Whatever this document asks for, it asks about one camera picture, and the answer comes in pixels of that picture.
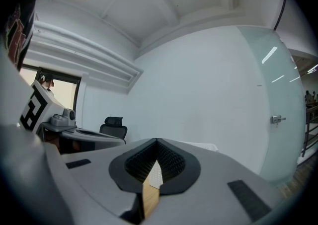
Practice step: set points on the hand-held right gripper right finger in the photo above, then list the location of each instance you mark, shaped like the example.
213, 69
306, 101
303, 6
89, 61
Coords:
211, 194

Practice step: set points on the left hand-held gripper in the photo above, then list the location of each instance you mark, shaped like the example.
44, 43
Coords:
44, 104

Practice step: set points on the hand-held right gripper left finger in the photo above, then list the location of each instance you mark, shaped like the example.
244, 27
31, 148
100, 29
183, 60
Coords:
99, 189

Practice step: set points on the black mesh office chair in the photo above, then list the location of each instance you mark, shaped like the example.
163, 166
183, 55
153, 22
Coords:
113, 127

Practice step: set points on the light wooden table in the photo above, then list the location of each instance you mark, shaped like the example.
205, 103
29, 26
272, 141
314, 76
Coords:
150, 199

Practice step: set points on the black framed window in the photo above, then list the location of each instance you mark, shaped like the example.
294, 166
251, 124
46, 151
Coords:
64, 92

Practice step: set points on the black metal railing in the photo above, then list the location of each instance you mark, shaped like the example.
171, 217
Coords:
310, 132

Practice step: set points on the frosted glass door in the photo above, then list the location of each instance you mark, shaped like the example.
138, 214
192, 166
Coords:
280, 95

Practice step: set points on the person's black printed shirt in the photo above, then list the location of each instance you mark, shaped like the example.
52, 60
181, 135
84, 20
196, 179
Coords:
17, 32

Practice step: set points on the black ceiling conduit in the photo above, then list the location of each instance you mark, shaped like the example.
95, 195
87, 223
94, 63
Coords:
282, 8

